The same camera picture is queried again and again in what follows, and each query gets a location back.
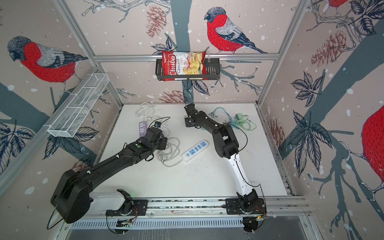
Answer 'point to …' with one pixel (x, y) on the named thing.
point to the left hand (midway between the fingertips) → (159, 137)
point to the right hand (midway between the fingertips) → (188, 124)
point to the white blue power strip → (186, 155)
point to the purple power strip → (142, 128)
